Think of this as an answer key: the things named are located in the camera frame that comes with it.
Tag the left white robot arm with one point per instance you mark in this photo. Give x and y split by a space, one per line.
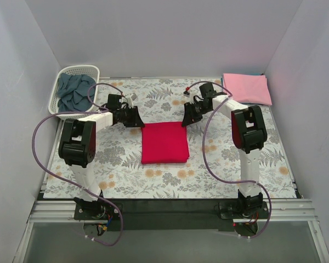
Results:
78 146

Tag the red t shirt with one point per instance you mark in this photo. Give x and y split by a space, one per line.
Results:
164 143

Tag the dark blue-grey t shirt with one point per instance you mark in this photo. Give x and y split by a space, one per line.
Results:
73 93

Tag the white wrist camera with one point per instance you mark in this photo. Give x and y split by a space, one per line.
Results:
129 99
190 95

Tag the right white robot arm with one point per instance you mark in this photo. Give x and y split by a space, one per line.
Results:
249 135

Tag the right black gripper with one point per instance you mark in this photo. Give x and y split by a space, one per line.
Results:
191 113

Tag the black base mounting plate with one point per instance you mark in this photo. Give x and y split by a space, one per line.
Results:
165 214

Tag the white plastic laundry basket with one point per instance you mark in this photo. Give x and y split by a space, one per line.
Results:
89 70

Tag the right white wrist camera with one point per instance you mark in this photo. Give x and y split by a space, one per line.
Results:
190 95

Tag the aluminium frame rail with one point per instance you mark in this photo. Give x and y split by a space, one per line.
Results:
282 210

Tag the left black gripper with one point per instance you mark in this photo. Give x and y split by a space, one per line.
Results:
132 117

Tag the folded pink t shirt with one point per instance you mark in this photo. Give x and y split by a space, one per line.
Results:
246 87

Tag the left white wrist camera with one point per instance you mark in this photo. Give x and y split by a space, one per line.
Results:
129 99

